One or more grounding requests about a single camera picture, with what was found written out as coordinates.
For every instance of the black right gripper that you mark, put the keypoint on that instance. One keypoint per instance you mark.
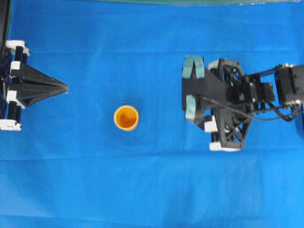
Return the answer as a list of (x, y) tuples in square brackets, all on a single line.
[(232, 97)]

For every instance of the orange cylindrical block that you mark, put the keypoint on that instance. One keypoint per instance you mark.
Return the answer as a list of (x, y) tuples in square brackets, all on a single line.
[(126, 118)]

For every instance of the blue cloth mat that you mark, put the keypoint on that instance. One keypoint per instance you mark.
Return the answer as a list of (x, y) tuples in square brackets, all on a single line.
[(71, 167)]

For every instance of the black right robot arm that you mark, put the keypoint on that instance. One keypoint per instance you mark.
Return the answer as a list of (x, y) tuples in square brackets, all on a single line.
[(288, 85)]

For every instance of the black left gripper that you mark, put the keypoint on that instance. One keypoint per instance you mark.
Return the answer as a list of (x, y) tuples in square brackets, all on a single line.
[(13, 58)]

